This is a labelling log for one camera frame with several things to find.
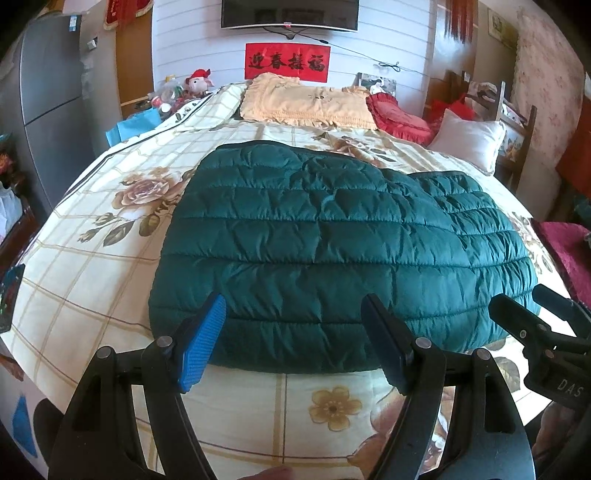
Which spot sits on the maroon cloth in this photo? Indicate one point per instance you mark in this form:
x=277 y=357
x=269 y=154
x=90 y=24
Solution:
x=568 y=254

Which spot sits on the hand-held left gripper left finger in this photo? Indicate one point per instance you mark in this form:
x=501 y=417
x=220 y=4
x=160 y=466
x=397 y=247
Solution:
x=201 y=341

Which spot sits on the wall-mounted television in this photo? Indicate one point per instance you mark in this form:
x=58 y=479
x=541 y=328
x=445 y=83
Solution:
x=291 y=14

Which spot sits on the red heart-shaped cushion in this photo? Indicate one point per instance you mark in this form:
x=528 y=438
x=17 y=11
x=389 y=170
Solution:
x=397 y=117

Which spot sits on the framed photo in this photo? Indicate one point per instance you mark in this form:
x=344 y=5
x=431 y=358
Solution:
x=376 y=83

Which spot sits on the person's right hand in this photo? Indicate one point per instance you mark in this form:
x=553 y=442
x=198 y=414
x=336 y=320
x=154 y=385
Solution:
x=558 y=429

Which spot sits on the red cloth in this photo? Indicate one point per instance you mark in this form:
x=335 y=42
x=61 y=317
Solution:
x=450 y=110

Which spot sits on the floral checked bedsheet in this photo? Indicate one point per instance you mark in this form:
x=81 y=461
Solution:
x=115 y=277

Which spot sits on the blue paper piece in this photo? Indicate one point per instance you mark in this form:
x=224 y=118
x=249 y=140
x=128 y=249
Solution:
x=25 y=424

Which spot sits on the plush toy with red hat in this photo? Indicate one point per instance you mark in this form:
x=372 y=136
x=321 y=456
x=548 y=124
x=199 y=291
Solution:
x=199 y=83

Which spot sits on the framed wall picture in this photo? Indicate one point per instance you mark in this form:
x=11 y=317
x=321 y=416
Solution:
x=503 y=27

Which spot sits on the wooden door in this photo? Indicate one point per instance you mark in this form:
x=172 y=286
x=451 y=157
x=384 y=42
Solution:
x=134 y=60

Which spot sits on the red wall banner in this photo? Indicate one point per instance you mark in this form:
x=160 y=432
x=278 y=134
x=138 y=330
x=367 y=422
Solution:
x=286 y=62

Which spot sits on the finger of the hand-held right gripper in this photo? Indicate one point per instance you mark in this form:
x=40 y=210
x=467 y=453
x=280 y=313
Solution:
x=517 y=321
x=561 y=307

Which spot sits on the black printed bag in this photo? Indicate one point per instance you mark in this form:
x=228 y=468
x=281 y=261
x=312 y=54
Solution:
x=11 y=300

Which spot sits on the peach frilled pillow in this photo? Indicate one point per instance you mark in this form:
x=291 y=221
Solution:
x=304 y=104

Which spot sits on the green quilted puffer jacket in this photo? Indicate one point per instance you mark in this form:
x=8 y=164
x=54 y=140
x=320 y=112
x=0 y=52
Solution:
x=323 y=240

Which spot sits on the wooden chair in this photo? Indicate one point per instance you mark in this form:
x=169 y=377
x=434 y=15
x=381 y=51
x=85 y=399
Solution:
x=526 y=138

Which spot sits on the white pillow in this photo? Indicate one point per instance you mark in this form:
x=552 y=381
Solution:
x=466 y=138

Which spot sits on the red tassel decoration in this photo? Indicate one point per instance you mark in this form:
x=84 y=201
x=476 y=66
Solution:
x=461 y=18

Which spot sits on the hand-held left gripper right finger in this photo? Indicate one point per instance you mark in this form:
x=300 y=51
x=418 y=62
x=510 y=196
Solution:
x=388 y=341

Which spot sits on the red hanging decoration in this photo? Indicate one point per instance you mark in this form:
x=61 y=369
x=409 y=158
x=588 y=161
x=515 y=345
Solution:
x=124 y=11

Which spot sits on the cluster of bottles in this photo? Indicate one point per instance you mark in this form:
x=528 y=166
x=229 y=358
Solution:
x=166 y=97

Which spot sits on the grey refrigerator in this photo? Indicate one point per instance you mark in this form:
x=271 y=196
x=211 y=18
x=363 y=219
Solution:
x=51 y=106

